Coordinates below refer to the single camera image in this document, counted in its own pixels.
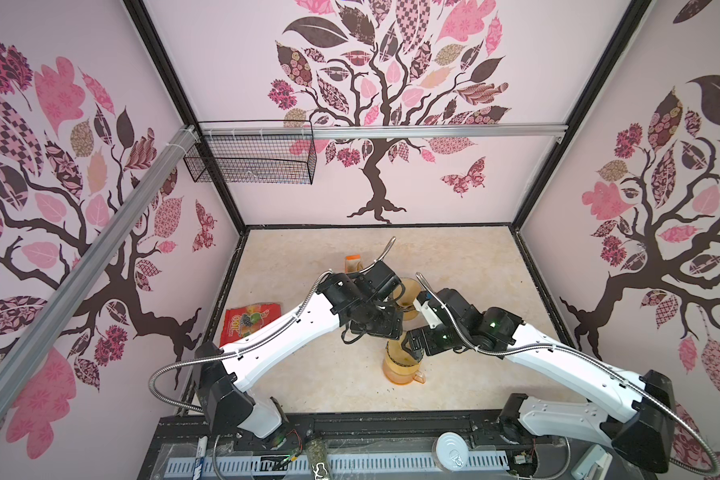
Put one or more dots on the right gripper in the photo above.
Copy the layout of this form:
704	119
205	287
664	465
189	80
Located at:
423	334

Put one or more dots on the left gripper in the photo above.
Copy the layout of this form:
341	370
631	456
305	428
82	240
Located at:
389	328

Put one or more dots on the green glass dripper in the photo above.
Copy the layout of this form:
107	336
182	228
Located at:
409	356

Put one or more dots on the brown paper coffee filter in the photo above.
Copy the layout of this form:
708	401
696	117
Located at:
411	288

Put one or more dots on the orange glass pitcher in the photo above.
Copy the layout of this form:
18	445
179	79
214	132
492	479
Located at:
403	375

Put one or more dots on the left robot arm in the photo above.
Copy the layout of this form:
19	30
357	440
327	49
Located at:
225	376

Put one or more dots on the white paper cup lid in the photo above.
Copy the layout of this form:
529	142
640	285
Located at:
450	452

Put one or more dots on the red snack packet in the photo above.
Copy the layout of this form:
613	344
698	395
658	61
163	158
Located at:
242	322

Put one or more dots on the white marker pen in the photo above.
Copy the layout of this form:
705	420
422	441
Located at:
199	460

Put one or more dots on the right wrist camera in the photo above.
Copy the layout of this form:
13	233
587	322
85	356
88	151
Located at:
429	315

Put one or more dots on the white cable duct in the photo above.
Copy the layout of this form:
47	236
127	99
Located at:
341	465

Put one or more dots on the black wire basket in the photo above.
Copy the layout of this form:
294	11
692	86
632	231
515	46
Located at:
254	151

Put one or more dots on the back aluminium rail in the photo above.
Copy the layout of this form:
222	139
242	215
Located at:
383	132

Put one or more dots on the aluminium rail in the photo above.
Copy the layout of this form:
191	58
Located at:
22	361
383	132

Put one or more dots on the left aluminium rail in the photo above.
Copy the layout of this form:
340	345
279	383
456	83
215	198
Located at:
22	361

